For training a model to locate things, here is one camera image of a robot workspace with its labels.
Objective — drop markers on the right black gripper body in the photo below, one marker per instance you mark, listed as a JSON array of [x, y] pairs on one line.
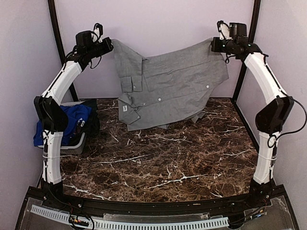
[[218, 48]]

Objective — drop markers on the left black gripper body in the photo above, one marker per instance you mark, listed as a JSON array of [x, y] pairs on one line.
[[105, 49]]

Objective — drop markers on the grey button shirt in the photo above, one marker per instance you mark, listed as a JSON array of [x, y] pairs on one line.
[[160, 90]]

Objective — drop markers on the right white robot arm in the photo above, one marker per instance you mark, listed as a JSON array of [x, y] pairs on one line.
[[233, 42]]

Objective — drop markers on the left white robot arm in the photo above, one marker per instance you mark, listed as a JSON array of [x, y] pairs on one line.
[[89, 45]]

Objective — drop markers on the grey laundry basket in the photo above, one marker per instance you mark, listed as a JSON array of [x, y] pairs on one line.
[[72, 147]]

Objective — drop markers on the blue printed t-shirt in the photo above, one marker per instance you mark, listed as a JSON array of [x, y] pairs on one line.
[[70, 132]]

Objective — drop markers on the black garment in basket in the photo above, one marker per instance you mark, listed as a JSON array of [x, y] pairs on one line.
[[88, 122]]

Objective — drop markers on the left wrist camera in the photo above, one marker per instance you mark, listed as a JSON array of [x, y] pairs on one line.
[[98, 32]]

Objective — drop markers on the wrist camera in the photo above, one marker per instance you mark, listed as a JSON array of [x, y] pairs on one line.
[[223, 30], [98, 32]]

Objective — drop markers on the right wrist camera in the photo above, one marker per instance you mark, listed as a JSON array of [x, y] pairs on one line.
[[223, 30]]

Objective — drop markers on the left black frame post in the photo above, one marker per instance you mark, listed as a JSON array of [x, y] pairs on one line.
[[56, 30]]

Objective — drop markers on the black curved front rail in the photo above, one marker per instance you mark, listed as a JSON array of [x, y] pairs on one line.
[[95, 207]]

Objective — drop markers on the white slotted cable duct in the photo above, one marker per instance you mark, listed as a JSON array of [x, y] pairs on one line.
[[128, 222]]

